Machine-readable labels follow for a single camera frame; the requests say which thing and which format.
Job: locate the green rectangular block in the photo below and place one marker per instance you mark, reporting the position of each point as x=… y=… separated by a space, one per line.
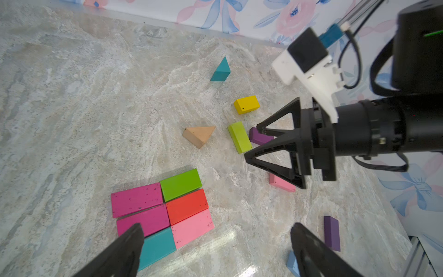
x=180 y=185

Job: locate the magenta rectangular block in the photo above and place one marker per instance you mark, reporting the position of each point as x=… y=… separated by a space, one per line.
x=137 y=199

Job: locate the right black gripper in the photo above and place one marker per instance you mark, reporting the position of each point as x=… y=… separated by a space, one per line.
x=350 y=136

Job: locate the red rectangular block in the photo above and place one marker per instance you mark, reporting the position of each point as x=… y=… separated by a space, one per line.
x=186 y=206

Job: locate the yellow small block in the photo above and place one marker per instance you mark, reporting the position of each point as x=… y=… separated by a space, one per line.
x=246 y=105

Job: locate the lime green small block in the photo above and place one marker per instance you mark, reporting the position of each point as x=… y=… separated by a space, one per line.
x=240 y=137

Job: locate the dark purple small block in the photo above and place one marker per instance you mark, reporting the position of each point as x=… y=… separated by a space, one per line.
x=257 y=138

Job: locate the natural wood triangular block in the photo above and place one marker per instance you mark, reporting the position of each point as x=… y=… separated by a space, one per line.
x=198 y=136

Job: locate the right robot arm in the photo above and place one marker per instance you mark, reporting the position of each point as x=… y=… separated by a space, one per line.
x=407 y=76

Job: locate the light blue rectangular block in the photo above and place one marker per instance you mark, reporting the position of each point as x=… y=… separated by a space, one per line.
x=292 y=264

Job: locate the teal triangular block far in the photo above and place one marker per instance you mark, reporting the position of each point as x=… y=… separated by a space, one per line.
x=222 y=71

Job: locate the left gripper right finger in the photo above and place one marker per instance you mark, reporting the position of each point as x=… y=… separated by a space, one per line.
x=314 y=258

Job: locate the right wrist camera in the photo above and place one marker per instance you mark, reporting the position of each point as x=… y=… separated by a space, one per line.
x=308 y=60

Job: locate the pink rectangular block right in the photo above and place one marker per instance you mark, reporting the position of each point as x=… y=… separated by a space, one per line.
x=280 y=183

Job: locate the light pink rectangular block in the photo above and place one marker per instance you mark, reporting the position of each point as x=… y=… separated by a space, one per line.
x=192 y=228

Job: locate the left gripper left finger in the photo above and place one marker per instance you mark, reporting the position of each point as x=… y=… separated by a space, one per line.
x=120 y=259

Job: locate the purple rectangular block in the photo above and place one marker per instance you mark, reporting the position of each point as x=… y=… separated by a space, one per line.
x=331 y=233

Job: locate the teal rectangular block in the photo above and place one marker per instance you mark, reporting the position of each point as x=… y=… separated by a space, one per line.
x=156 y=247

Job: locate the hot pink rectangular block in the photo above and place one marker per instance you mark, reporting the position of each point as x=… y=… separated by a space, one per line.
x=151 y=221

